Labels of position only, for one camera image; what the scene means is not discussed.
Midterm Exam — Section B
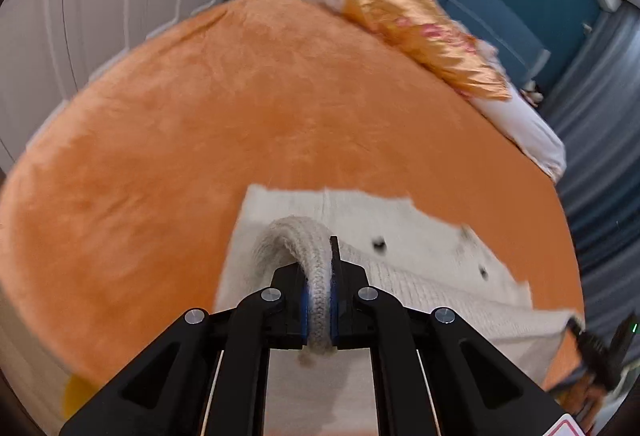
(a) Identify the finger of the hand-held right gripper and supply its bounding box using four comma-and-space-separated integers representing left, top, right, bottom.
567, 318, 621, 392

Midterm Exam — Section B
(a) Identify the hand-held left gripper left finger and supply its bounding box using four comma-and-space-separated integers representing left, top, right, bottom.
59, 263, 307, 436

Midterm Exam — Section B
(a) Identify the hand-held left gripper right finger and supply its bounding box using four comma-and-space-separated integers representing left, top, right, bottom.
329, 236, 592, 436

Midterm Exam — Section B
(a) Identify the cream knit sweater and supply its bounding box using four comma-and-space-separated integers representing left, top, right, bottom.
215, 183, 583, 436

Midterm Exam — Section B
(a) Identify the orange plush blanket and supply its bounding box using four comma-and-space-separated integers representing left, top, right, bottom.
0, 0, 586, 423

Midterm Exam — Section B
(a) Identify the grey curtain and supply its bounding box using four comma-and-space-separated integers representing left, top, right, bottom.
542, 8, 640, 367

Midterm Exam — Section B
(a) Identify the yellow cloth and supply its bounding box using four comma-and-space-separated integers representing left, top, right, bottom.
60, 373, 98, 419

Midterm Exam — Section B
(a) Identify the white pillow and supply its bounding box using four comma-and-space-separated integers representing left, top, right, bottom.
250, 0, 568, 181

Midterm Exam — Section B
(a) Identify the gold orange patterned pillow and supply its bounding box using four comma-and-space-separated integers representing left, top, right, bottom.
342, 0, 513, 101

